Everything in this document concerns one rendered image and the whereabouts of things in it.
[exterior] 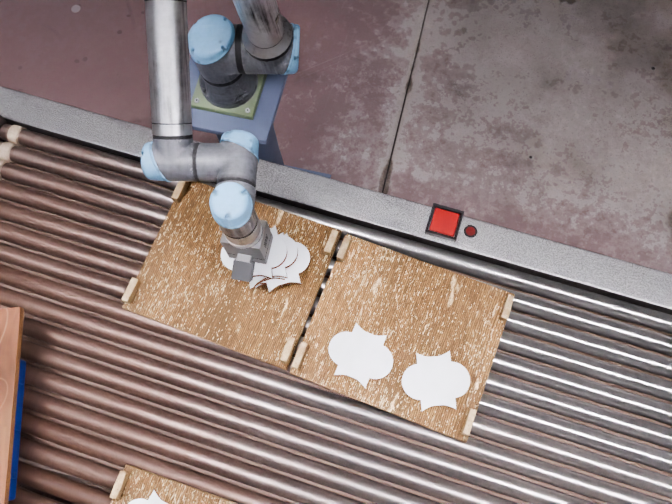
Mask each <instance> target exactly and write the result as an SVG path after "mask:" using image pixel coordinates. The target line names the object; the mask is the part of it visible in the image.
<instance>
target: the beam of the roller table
mask: <svg viewBox="0 0 672 504"><path fill-rule="evenodd" d="M0 115H1V116H2V117H3V118H4V119H5V120H6V121H7V122H8V123H9V124H10V125H18V126H21V127H25V128H27V130H30V131H34V132H37V133H41V134H44V135H48V136H51V137H55V138H58V139H62V140H65V141H69V142H72V143H76V144H79V145H82V146H86V147H89V148H93V149H96V150H100V151H103V152H107V153H110V154H114V155H117V156H121V157H124V158H128V159H131V160H135V161H138V162H141V156H142V154H141V151H142V148H143V146H144V144H145V143H147V142H151V141H153V135H152V128H148V127H144V126H141V125H137V124H134V123H130V122H127V121H123V120H119V119H116V118H112V117H109V116H105V115H102V114H98V113H94V112H91V111H87V110H84V109H80V108H77V107H73V106H69V105H66V104H62V103H59V102H55V101H52V100H48V99H44V98H41V97H37V96H34V95H30V94H27V93H23V92H19V91H16V90H12V89H9V88H5V87H2V86H0ZM255 195H256V196H260V197H263V198H267V199H270V200H274V201H277V202H281V203H284V204H288V205H291V206H295V207H298V208H302V209H305V210H309V211H312V212H315V213H319V214H322V215H326V216H329V217H333V218H336V219H340V220H343V221H347V222H350V223H354V224H357V225H361V226H364V227H368V228H371V229H375V230H378V231H382V232H385V233H389V234H392V235H395V236H399V237H402V238H406V239H409V240H413V241H416V242H420V243H423V244H427V245H430V246H434V247H437V248H441V249H444V250H448V251H451V252H455V253H458V254H462V255H465V256H469V257H472V258H475V259H479V260H482V261H486V262H489V263H493V264H496V265H500V266H503V267H507V268H510V269H514V270H517V271H521V272H524V273H528V274H531V275H535V276H538V277H542V278H545V279H548V280H552V281H555V282H559V283H562V284H566V285H569V286H573V287H576V288H580V289H583V290H587V291H590V292H594V293H597V294H601V295H604V296H608V297H611V298H615V299H618V300H622V301H625V302H628V303H632V304H635V305H639V306H642V307H646V308H649V309H653V310H656V311H660V312H663V313H667V314H670V315H672V274H670V273H666V272H662V271H659V270H655V269H652V268H648V267H644V266H641V265H637V264H634V263H630V262H627V261H623V260H619V259H616V258H612V257H609V256H605V255H602V254H598V253H594V252H591V251H587V250H584V249H580V248H577V247H573V246H569V245H566V244H562V243H559V242H555V241H552V240H548V239H544V238H541V237H537V236H534V235H530V234H527V233H523V232H519V231H516V230H512V229H509V228H505V227H502V226H498V225H494V224H491V223H487V222H484V221H480V220H477V219H473V218H469V217H466V216H463V218H462V222H461V225H460V229H459V232H458V236H457V239H456V242H452V241H449V240H445V239H442V238H438V237H435V236H431V235H428V234H425V229H426V226H427V222H428V219H429V216H430V212H431V209H432V207H430V206H427V205H423V204H419V203H416V202H412V201H409V200H405V199H402V198H398V197H394V196H391V195H387V194H384V193H380V192H377V191H373V190H369V189H366V188H362V187H359V186H355V185H352V184H348V183H344V182H341V181H337V180H334V179H330V178H327V177H323V176H319V175H316V174H312V173H309V172H305V171H302V170H298V169H294V168H291V167H287V166H284V165H280V164H277V163H273V162H269V161H266V160H262V159H259V163H258V168H257V179H256V194H255ZM467 225H473V226H475V227H476V228H477V235H476V236H475V237H472V238H470V237H467V236H466V235H465V234H464V228H465V227H466V226H467Z"/></svg>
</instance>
